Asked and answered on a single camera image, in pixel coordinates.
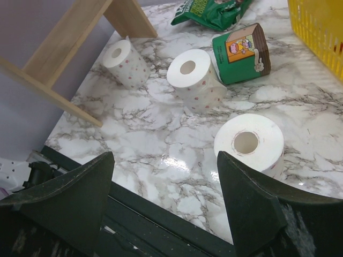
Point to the wooden shelf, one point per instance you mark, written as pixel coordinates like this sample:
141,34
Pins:
62,43

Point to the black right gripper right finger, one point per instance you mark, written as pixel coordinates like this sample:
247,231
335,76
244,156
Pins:
270,218

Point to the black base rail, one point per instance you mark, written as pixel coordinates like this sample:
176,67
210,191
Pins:
133,226

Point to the green wrapped roll with picture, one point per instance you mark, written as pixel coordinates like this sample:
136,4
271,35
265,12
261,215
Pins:
242,55

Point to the white dotted roll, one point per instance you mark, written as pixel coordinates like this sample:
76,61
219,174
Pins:
124,62
256,141
195,81

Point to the yellow plastic basket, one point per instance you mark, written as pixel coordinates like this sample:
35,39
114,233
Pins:
318,23

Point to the green chips bag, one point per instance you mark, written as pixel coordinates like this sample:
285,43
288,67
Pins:
216,15

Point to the white dotted roll right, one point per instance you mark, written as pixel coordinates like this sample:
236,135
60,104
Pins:
256,141

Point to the white dotted roll left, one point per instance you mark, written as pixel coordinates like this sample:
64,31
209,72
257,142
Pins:
124,62

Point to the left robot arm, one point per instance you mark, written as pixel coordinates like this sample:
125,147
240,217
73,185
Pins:
17,176

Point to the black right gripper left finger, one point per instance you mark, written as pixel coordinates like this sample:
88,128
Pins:
60,217

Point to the white dotted roll middle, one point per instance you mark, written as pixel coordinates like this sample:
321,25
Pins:
195,81

